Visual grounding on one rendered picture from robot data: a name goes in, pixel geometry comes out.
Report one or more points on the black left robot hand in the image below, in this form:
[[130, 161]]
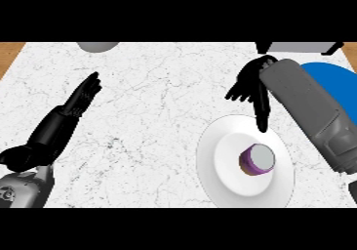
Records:
[[56, 127]]

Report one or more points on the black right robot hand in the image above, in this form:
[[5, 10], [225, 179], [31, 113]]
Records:
[[256, 88]]

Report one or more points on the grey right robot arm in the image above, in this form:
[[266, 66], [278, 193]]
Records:
[[309, 110]]

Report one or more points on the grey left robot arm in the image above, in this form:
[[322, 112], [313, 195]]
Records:
[[22, 190]]

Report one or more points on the blue plate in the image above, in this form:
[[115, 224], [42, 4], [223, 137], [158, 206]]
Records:
[[341, 86]]

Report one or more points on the purple can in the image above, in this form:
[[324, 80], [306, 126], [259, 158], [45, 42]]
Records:
[[257, 159]]

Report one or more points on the white plate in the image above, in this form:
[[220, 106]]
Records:
[[247, 162]]

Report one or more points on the grey and black appliance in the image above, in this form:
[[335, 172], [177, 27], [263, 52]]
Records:
[[297, 47]]

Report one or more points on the grey round object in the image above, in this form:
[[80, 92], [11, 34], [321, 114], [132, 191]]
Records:
[[98, 46]]

